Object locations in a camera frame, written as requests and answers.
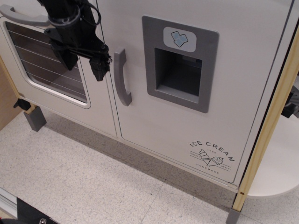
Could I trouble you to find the white toy oven door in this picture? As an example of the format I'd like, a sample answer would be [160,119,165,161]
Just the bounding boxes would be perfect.
[0,14,116,137]

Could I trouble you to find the white toy kitchen cabinet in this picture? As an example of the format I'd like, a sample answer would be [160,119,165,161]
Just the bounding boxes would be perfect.
[0,0,299,191]

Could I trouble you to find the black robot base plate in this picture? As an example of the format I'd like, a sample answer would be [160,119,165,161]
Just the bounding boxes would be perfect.
[0,198,58,224]

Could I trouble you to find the grey right foot cap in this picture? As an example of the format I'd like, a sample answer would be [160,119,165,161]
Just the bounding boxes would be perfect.
[226,209,240,224]

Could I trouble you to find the grey left foot cap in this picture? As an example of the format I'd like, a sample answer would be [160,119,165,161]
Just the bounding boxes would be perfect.
[24,106,47,132]

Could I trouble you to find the black clamp knob left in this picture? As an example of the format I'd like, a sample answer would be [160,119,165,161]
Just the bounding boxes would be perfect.
[13,98,31,111]

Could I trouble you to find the grey oven door handle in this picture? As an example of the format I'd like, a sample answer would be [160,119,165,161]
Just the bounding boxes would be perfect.
[0,4,50,27]

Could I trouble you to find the black clamp right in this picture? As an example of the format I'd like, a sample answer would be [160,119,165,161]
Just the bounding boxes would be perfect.
[281,75,299,118]

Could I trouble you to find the wooden right frame post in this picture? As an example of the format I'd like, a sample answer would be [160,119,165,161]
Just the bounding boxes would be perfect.
[232,29,299,212]

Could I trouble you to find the aluminium rail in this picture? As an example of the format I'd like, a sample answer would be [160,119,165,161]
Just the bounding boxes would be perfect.
[0,188,18,218]

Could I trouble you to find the grey fridge door handle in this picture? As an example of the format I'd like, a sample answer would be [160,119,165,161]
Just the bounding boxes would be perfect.
[114,47,132,106]

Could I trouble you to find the white round table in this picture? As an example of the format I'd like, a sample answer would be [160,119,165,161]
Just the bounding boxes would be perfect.
[248,115,299,198]

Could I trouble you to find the white toy fridge door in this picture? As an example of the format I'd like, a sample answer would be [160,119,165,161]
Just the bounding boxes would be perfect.
[98,0,299,188]

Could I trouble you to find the wooden left side panel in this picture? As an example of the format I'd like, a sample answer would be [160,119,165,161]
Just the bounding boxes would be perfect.
[0,58,21,130]

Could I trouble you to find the grey foot cap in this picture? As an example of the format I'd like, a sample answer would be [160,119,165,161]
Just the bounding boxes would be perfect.
[24,106,47,132]
[226,209,240,224]

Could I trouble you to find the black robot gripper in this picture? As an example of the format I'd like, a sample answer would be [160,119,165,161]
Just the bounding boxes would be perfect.
[44,9,111,81]

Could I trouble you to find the grey ice dispenser panel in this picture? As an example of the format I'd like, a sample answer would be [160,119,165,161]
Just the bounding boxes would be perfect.
[142,15,219,113]

